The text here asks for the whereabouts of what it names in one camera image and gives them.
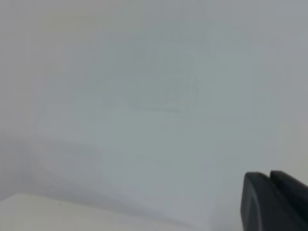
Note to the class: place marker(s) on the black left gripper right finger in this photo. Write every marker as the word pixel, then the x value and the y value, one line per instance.
pixel 293 190

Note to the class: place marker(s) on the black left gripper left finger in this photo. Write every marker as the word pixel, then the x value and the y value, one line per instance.
pixel 264 208

